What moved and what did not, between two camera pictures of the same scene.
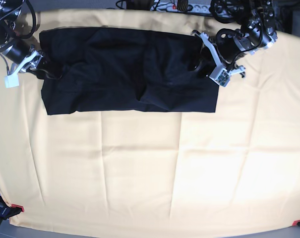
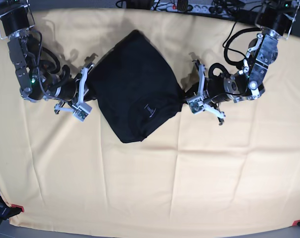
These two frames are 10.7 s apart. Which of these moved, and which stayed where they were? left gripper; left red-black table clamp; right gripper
Moved: left gripper; right gripper
Stayed: left red-black table clamp
